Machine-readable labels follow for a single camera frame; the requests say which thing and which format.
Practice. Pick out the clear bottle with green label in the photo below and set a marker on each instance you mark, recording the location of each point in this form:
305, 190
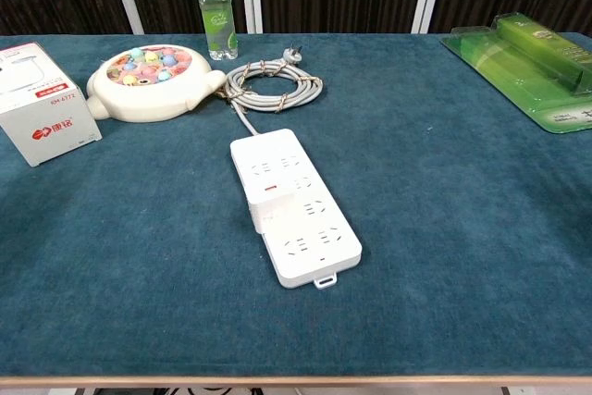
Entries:
218, 25

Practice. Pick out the green blister pack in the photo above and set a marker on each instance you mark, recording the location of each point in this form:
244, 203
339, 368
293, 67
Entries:
518, 66

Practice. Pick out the white plug adapter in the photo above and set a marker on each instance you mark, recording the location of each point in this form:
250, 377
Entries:
275, 207

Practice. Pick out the white power strip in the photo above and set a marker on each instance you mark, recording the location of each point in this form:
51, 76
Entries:
305, 228

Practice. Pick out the teal table cloth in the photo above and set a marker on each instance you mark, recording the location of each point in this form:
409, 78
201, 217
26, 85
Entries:
139, 251

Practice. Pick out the cream fishing game toy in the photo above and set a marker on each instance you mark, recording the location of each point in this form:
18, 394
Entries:
148, 99

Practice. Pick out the white carton with red logo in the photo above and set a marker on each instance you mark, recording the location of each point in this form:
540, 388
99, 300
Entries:
51, 131

